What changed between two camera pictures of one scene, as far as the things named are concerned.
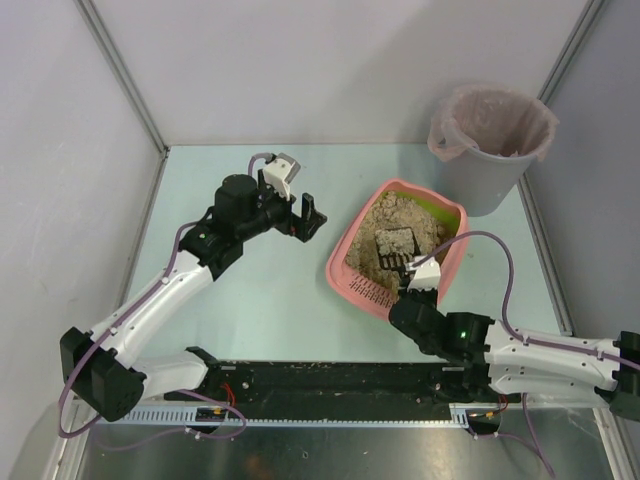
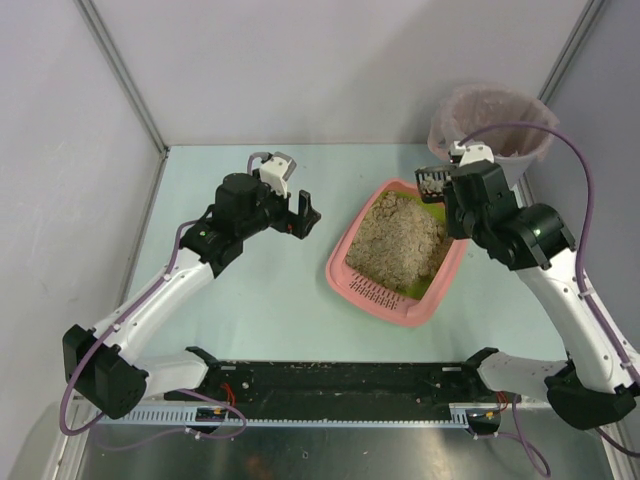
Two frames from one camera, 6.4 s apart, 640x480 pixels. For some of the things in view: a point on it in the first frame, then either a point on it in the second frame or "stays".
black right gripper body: [417, 300] → [445, 179]
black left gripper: [295, 223] stays
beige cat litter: [389, 212] stays
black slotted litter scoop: [396, 247] → [432, 180]
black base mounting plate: [334, 389] stays
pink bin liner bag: [492, 119] stays
